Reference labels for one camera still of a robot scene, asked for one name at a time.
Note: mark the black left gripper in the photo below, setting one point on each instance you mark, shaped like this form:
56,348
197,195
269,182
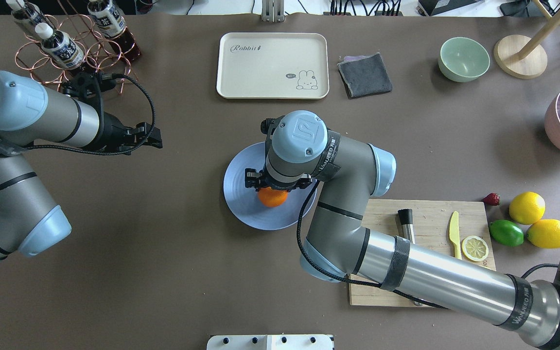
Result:
111,132

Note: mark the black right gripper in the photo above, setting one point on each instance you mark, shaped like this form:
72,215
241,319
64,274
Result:
251,179

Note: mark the orange fruit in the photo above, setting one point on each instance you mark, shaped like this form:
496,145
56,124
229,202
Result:
272,198

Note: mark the blue plate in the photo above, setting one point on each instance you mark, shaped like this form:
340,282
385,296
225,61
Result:
244,203

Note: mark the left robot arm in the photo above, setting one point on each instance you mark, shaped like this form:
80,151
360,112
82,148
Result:
33,116

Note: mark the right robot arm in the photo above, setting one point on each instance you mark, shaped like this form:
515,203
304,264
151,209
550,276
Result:
300,148

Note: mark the tea bottle front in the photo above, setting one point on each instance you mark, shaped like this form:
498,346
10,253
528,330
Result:
61,48

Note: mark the tea bottle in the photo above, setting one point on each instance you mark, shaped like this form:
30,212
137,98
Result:
112,25
61,48
27,16

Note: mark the cream rabbit tray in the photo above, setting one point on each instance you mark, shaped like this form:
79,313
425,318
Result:
273,66

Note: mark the tea bottle right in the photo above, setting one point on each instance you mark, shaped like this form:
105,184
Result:
112,25

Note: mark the grey folded cloth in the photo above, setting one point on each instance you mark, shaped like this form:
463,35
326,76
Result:
365,75

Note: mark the steel muddler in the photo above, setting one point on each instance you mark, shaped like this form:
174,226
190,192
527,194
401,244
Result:
406,221

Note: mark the tea bottle left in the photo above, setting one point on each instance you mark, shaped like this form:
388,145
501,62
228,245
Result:
27,16

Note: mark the white control box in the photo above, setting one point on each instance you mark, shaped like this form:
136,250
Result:
272,342

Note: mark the yellow plastic knife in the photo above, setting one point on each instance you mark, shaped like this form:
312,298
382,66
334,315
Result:
454,234

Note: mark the lemon slice upper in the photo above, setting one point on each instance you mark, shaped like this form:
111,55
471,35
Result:
475,248

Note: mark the red strawberry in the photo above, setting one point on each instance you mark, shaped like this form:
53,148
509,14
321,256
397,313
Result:
492,199

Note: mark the green bowl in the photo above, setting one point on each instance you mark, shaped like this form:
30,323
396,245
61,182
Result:
462,59

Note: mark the green lime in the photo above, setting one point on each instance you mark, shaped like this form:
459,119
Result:
506,232

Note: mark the yellow lemon upper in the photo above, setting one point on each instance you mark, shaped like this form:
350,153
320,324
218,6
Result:
527,208

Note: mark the yellow lemon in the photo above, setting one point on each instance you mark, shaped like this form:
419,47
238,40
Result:
545,234
527,208

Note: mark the wooden stand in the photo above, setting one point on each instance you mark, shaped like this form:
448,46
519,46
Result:
521,56

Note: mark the yellow lemon right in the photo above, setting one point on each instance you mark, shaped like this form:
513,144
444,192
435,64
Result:
545,234

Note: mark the copper wire bottle rack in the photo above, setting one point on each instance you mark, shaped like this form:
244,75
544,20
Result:
101,53

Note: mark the metal bracket at table edge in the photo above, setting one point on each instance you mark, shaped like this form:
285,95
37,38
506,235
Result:
273,11

